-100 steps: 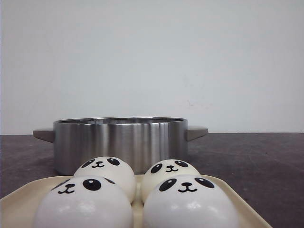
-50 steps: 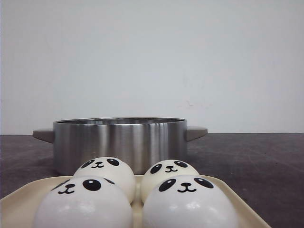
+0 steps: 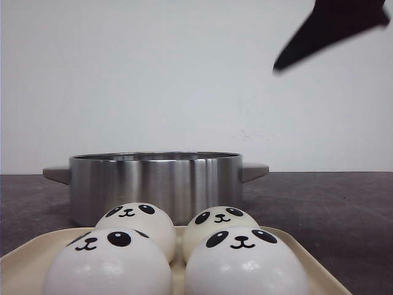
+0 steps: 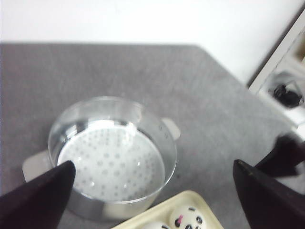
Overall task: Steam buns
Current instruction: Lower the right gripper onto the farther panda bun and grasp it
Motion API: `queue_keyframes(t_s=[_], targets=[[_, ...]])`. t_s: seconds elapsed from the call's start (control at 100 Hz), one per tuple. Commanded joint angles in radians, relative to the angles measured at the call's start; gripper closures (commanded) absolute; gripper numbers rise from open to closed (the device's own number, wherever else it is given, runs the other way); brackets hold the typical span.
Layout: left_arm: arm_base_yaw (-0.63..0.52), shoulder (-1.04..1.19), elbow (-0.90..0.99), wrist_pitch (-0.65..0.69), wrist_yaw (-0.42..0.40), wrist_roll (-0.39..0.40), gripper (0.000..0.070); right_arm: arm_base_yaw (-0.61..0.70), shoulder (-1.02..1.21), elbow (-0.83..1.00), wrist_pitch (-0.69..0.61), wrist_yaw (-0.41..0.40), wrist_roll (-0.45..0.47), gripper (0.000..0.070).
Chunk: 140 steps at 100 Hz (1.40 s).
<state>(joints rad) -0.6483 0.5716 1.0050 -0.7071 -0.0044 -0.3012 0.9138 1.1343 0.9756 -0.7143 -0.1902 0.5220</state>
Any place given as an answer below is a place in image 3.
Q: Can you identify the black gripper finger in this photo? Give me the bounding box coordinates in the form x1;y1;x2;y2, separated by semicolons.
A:
273;0;391;73

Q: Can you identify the panda bun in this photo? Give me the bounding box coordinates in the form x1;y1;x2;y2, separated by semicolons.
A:
42;228;173;294
95;202;176;262
184;226;311;294
182;206;259;262

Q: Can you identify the stainless steel steamer pot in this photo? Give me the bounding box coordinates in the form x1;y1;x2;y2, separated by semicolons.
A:
42;151;270;227

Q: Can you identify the cream plastic tray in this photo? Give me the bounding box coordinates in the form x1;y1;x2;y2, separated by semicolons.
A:
1;227;351;294

